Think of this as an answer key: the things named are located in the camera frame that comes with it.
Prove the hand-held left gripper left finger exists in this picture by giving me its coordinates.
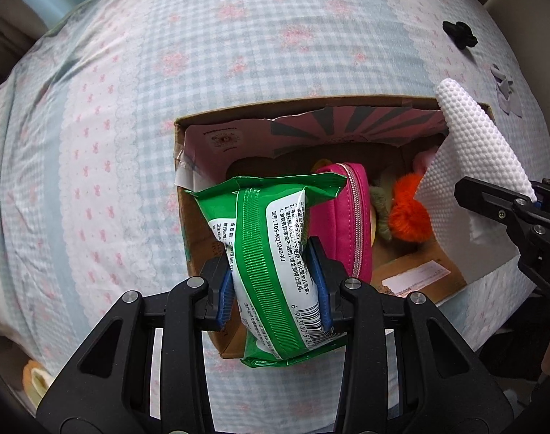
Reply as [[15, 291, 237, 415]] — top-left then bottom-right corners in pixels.
[[36, 257, 234, 434]]

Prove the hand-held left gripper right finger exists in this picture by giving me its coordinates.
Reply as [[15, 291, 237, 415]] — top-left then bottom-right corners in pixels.
[[307, 236, 516, 434]]

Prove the white paper towel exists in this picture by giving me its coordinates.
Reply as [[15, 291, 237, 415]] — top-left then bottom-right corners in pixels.
[[412, 78, 538, 284]]

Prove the green wet wipes packet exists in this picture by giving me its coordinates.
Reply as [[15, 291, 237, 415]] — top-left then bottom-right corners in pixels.
[[184, 172, 350, 367]]

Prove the pink zipper pouch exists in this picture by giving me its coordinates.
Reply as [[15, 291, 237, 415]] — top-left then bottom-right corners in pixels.
[[313, 161, 373, 281]]

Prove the orange fluffy pom-pom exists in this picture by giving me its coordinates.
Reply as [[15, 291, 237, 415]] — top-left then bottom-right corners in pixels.
[[389, 174, 434, 241]]

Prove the green yellow hair scrunchie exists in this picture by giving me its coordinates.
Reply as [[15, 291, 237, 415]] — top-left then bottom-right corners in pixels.
[[369, 185, 396, 241]]

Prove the printed cardboard box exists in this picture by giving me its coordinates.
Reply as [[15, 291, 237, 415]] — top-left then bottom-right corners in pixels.
[[172, 94, 495, 361]]

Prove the black plastic clip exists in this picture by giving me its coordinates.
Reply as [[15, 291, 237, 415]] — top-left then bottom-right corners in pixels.
[[442, 20, 478, 50]]

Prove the yellow slipper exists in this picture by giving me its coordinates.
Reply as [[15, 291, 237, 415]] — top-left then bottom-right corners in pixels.
[[21, 359, 55, 406]]

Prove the checked floral bedsheet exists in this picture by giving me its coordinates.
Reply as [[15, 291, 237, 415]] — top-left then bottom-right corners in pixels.
[[0, 0, 550, 434]]

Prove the light blue window cloth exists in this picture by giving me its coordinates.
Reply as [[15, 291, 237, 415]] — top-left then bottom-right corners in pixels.
[[10, 0, 91, 39]]

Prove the beige curtain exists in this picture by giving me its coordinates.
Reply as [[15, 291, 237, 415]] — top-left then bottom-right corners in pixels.
[[0, 0, 46, 89]]

